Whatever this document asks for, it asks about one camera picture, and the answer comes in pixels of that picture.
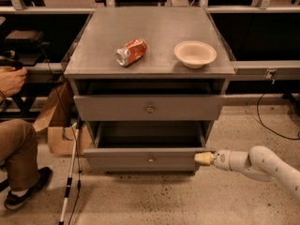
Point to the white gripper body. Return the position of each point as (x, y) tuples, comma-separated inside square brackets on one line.
[(222, 158)]

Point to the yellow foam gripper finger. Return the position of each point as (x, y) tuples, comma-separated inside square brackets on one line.
[(204, 158)]

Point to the grey drawer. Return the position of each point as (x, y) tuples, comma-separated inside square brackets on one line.
[(148, 146), (149, 107)]

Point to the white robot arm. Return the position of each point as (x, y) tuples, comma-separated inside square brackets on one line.
[(259, 163)]

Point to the grey top drawer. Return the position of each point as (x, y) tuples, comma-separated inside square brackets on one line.
[(149, 107)]

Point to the grey drawer cabinet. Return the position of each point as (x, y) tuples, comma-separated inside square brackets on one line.
[(93, 69)]

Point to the person hand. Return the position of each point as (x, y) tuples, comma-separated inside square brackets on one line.
[(11, 81)]

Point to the white paper bowl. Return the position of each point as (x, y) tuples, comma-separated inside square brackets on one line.
[(195, 54)]

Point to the orange soda can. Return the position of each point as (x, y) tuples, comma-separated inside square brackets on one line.
[(131, 52)]

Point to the white metal pole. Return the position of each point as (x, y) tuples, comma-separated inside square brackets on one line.
[(76, 131)]

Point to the cardboard box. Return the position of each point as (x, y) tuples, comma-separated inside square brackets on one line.
[(61, 140)]

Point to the person leg khaki trousers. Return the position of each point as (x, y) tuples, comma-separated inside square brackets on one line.
[(19, 150)]

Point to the black shoe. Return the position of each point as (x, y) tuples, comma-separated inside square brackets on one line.
[(14, 201)]

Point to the black controller device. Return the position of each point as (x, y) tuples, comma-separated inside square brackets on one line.
[(8, 62)]

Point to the black equipment on shelf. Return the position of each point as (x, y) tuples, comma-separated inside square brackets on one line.
[(26, 46)]

